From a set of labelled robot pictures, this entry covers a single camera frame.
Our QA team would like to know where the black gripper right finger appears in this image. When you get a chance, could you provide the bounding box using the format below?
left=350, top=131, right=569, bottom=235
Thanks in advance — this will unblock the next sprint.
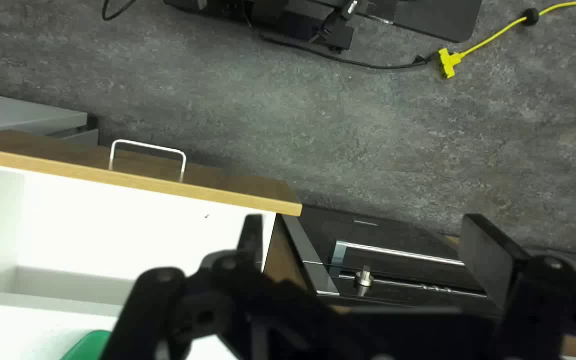
left=461, top=212, right=576, bottom=360

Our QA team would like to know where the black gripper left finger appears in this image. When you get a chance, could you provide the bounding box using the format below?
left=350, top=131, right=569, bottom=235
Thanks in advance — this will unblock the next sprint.
left=100, top=212, right=285, bottom=360

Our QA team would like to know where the white drawer with wooden front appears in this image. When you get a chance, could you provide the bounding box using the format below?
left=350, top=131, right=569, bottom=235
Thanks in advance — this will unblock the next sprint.
left=0, top=128, right=304, bottom=360

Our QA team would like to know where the green plastic cup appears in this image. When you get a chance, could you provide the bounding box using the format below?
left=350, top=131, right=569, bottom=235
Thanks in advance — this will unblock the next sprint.
left=60, top=329, right=115, bottom=360

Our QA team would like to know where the black metal box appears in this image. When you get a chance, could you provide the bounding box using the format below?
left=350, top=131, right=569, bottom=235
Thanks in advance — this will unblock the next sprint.
left=281, top=204, right=504, bottom=317

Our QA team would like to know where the light grey cabinet unit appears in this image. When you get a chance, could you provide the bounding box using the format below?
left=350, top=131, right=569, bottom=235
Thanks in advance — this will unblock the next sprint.
left=0, top=91, right=100, bottom=148

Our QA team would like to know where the black stand base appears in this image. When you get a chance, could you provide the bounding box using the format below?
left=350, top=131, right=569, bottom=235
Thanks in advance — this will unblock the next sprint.
left=165, top=0, right=484, bottom=52

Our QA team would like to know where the silver drawer handle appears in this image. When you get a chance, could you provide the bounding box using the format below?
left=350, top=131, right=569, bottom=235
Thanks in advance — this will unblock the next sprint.
left=106, top=139, right=191, bottom=184

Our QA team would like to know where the yellow cable with plug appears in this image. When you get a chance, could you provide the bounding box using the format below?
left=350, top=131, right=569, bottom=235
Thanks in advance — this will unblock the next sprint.
left=436, top=0, right=576, bottom=80

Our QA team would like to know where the black power cable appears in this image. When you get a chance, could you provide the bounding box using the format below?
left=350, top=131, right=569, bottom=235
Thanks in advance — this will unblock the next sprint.
left=261, top=29, right=436, bottom=72

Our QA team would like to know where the thin black cable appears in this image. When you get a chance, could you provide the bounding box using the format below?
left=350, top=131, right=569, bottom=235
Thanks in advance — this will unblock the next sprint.
left=100, top=0, right=138, bottom=22

